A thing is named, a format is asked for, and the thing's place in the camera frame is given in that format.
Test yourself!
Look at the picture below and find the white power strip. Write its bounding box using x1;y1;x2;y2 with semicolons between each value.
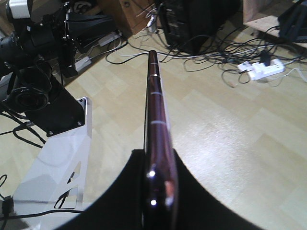
237;58;285;81

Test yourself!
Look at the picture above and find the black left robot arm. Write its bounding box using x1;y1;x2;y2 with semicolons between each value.
0;9;116;137

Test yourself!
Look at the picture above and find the cardboard box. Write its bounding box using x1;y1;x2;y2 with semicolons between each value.
96;0;155;37

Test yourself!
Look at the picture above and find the black smartphone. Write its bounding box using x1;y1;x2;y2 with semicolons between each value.
143;50;178;230

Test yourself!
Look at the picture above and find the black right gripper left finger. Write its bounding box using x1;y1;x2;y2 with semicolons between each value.
57;149;145;230

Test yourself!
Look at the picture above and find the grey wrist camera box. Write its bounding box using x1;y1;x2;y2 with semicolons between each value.
6;0;33;20

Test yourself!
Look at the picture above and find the black computer tower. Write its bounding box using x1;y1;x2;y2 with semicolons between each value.
155;0;241;54

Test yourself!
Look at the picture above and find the low wooden shelf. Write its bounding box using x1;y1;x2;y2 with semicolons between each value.
242;0;298;33

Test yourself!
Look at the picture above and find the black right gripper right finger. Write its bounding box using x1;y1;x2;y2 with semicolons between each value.
172;149;263;230

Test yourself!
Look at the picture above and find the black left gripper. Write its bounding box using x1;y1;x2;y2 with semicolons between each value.
63;12;114;78

